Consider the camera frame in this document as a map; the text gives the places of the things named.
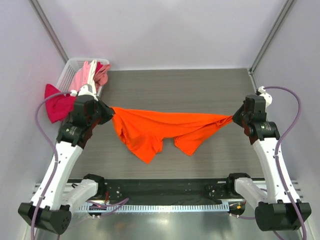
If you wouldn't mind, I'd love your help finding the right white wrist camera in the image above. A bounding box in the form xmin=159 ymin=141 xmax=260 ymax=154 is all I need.
xmin=255 ymin=86 xmax=273 ymax=108

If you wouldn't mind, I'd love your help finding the light pink t-shirt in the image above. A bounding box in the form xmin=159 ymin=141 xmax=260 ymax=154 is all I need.
xmin=68 ymin=61 xmax=91 ymax=92

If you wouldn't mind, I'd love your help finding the white slotted cable duct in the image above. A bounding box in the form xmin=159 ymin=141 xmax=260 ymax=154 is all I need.
xmin=75 ymin=202 xmax=229 ymax=214

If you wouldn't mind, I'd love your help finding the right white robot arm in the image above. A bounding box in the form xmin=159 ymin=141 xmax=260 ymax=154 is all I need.
xmin=225 ymin=93 xmax=312 ymax=231

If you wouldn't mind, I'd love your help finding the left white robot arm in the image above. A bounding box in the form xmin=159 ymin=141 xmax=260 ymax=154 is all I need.
xmin=18 ymin=94 xmax=115 ymax=235

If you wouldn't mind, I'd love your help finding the orange t-shirt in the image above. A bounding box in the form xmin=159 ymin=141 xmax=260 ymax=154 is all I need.
xmin=112 ymin=107 xmax=232 ymax=164

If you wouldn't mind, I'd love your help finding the aluminium frame post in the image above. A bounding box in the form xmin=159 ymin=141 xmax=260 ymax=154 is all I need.
xmin=28 ymin=0 xmax=69 ymax=63
xmin=248 ymin=0 xmax=298 ymax=75

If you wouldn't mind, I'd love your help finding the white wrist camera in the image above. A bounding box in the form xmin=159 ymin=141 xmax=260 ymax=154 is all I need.
xmin=70 ymin=84 xmax=98 ymax=101
xmin=255 ymin=86 xmax=273 ymax=108

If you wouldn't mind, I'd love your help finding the left aluminium frame post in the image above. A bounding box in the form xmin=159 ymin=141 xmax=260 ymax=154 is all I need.
xmin=28 ymin=0 xmax=69 ymax=63

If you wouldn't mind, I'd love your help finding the salmon pink t-shirt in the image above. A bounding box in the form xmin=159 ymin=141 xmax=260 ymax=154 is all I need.
xmin=93 ymin=62 xmax=111 ymax=88

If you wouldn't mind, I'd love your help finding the aluminium front rail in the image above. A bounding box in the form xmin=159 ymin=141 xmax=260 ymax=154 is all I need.
xmin=32 ymin=180 xmax=304 ymax=201

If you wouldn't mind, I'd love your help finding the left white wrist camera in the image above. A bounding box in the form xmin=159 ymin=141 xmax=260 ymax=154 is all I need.
xmin=70 ymin=84 xmax=98 ymax=101

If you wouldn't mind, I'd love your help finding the white plastic laundry basket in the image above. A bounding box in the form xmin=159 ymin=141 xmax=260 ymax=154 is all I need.
xmin=56 ymin=57 xmax=110 ymax=97

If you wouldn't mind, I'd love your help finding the white t-shirt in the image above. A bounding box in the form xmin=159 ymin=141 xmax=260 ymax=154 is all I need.
xmin=87 ymin=59 xmax=98 ymax=92

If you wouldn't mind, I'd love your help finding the magenta t-shirt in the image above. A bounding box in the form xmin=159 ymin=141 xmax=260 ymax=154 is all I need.
xmin=45 ymin=94 xmax=76 ymax=124

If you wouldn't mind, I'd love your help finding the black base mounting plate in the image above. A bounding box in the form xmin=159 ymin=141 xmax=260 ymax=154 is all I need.
xmin=91 ymin=178 xmax=243 ymax=206

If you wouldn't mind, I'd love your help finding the right aluminium frame post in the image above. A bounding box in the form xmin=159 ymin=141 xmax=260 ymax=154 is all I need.
xmin=248 ymin=0 xmax=298 ymax=75

